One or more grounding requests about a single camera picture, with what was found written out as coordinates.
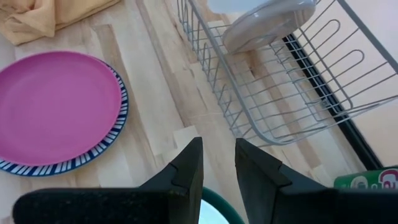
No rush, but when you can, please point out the green Cascade detergent tub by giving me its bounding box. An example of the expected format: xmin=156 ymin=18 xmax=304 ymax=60
xmin=334 ymin=166 xmax=398 ymax=190

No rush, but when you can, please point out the grey wire dish rack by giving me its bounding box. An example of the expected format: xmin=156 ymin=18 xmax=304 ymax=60
xmin=175 ymin=0 xmax=398 ymax=147

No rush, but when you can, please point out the beige desk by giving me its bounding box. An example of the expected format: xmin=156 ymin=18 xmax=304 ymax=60
xmin=292 ymin=0 xmax=398 ymax=167

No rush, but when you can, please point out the yellow cloth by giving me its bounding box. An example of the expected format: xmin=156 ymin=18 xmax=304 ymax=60
xmin=0 ymin=0 xmax=121 ymax=46

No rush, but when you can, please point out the dark green bowl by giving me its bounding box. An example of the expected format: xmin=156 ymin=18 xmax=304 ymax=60
xmin=198 ymin=186 xmax=246 ymax=224

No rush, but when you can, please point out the blue striped white plate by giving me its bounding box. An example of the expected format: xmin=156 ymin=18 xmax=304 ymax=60
xmin=0 ymin=60 xmax=129 ymax=177

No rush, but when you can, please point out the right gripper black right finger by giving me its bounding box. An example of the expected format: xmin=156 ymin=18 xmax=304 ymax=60
xmin=234 ymin=138 xmax=398 ymax=224

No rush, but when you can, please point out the grey plate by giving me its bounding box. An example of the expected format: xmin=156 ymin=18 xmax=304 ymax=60
xmin=206 ymin=0 xmax=317 ymax=54

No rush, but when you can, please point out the black aluminium rig frame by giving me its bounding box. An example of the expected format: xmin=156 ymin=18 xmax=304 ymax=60
xmin=282 ymin=34 xmax=384 ymax=170

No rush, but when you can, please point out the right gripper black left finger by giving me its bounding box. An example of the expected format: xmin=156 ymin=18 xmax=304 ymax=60
xmin=12 ymin=136 xmax=205 ymax=224

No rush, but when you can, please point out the pink plate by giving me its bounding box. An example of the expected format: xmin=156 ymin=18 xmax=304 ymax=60
xmin=0 ymin=51 xmax=123 ymax=167

